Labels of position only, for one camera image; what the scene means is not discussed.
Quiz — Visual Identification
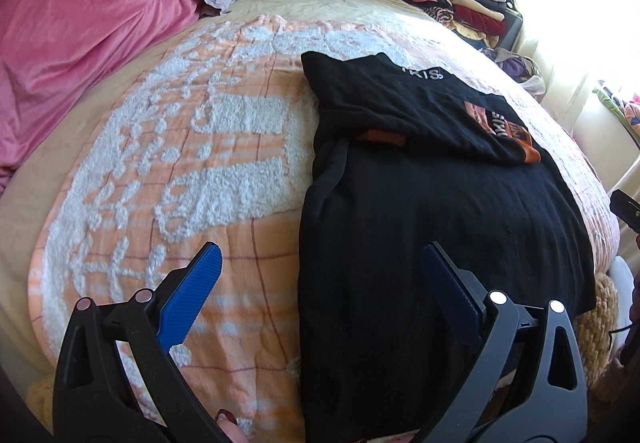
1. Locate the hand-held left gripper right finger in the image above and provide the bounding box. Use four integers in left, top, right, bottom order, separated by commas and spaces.
421, 241, 588, 443

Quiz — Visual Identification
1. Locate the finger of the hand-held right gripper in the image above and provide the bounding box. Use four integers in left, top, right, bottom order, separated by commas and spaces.
610, 189, 640, 226

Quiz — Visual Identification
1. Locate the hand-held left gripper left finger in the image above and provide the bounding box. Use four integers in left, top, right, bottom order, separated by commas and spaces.
52, 243, 236, 443

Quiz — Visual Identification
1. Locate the black long-sleeve shirt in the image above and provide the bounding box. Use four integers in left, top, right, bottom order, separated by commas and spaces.
298, 51, 596, 443

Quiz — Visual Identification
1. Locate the purple clothes pile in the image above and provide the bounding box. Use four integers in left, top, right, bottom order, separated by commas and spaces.
482, 48, 546, 84

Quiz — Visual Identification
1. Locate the person's left hand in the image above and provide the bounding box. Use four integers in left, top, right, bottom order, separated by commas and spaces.
214, 410, 246, 443

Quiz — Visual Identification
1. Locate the colourful patterned cloth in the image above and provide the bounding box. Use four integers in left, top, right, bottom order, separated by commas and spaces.
595, 83, 640, 144

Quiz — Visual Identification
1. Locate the beige fluffy throw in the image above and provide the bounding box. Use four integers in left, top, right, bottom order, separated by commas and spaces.
25, 273, 626, 424

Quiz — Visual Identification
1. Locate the orange white tufted blanket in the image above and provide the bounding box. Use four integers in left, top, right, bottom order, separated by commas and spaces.
27, 10, 621, 429

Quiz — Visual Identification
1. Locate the beige bedspread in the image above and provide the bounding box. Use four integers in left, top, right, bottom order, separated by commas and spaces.
0, 0, 501, 374

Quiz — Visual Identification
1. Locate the black box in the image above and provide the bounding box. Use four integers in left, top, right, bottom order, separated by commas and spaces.
500, 10, 524, 51

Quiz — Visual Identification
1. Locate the pink blanket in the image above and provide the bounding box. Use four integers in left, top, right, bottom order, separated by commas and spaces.
0, 0, 206, 188

